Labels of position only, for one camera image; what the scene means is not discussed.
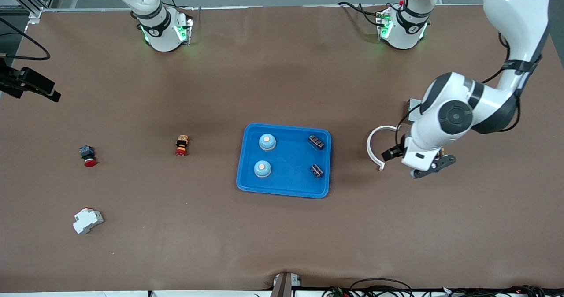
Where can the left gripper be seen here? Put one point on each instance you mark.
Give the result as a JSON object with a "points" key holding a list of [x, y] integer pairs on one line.
{"points": [[389, 154]]}

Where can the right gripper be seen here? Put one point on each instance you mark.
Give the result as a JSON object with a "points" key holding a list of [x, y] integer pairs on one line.
{"points": [[14, 85]]}

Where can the blue bell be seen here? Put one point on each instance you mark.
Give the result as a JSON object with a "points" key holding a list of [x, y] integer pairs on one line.
{"points": [[267, 142], [262, 169]]}

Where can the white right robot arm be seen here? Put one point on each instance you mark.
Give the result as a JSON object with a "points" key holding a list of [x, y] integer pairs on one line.
{"points": [[163, 37]]}

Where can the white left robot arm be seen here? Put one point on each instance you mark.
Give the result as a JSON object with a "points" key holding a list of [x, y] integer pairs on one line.
{"points": [[454, 116]]}

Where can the blue plastic tray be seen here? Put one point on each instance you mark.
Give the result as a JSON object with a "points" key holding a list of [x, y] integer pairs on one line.
{"points": [[288, 156]]}

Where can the white curved pipe clamp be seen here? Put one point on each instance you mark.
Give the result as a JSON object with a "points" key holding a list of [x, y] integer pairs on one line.
{"points": [[369, 149]]}

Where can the silver metal power supply box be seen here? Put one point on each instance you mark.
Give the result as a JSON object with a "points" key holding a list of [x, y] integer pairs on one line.
{"points": [[413, 112]]}

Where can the white circuit breaker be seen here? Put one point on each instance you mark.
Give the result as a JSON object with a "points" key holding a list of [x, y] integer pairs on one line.
{"points": [[87, 220]]}

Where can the yellow emergency stop button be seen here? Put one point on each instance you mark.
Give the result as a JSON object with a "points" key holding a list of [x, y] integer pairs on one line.
{"points": [[182, 145]]}

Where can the red push button switch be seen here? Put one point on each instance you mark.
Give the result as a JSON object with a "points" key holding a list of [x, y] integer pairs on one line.
{"points": [[88, 154]]}

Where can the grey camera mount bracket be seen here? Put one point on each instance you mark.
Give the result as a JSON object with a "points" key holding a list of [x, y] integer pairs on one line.
{"points": [[286, 284]]}

